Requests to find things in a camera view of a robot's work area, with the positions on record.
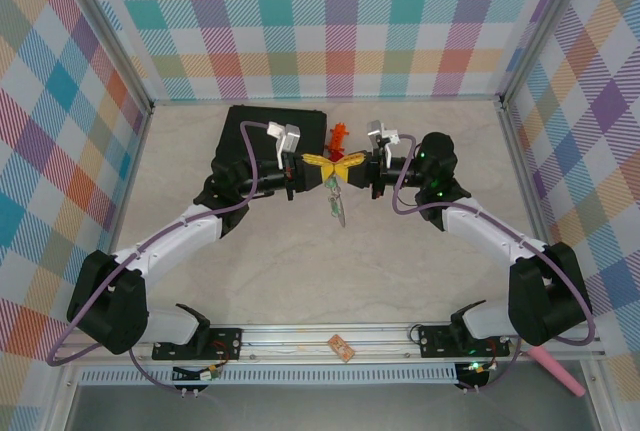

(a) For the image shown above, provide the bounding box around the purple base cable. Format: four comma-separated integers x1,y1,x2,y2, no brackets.
457,340,524,395
128,350,201,395

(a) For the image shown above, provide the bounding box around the orange plastic toy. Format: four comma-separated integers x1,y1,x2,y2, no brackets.
327,122,351,151

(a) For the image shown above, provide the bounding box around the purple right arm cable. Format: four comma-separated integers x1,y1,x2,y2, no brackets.
392,134,599,348

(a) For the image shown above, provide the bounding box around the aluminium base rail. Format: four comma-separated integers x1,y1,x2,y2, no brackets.
52,321,604,366

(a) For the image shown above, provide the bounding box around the small electronics module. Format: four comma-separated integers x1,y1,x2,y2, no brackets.
454,360,499,392
172,364,222,392

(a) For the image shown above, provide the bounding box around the white slotted cable duct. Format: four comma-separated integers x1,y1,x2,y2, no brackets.
78,362,460,387

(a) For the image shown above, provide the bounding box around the grey metal base panel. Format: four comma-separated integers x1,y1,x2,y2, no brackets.
64,384,601,431

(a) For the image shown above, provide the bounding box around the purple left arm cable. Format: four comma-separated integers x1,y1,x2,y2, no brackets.
47,120,271,370

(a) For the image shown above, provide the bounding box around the aluminium frame bar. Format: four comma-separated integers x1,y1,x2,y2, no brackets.
494,100,624,431
42,103,156,431

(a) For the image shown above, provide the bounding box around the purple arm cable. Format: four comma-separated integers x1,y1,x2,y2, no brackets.
47,120,271,370
392,134,599,348

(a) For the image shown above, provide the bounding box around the pink marker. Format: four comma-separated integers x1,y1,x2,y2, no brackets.
532,348,586,397

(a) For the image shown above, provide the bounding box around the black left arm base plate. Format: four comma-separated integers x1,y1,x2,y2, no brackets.
151,326,244,362

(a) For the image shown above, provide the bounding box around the aluminium frame post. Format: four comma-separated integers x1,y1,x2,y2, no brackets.
62,0,155,113
496,0,600,107

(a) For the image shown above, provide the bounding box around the black hard case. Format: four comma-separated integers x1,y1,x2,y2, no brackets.
213,104,329,172

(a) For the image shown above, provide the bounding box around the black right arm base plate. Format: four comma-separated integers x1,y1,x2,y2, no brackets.
417,323,511,358

